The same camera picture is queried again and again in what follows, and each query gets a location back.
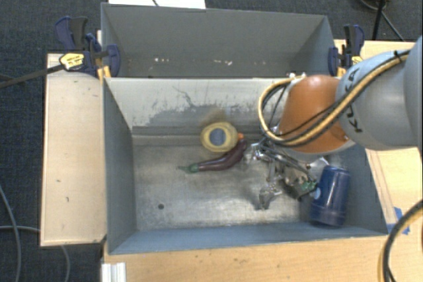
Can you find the pale wood flat board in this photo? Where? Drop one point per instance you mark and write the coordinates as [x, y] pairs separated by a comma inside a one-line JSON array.
[[72, 158]]

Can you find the dark blue cup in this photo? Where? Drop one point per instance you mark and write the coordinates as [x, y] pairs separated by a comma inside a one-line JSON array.
[[330, 198]]

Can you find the small orange toy piece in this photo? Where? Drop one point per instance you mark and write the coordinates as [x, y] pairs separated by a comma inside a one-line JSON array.
[[240, 135]]

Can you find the purple toy eggplant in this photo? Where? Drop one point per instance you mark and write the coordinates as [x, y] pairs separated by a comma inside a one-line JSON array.
[[224, 162]]

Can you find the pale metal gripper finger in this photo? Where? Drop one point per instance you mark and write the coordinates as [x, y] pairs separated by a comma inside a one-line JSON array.
[[272, 175], [269, 196]]

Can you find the grey metal bin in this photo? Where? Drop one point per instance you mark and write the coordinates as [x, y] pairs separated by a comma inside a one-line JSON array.
[[198, 195]]

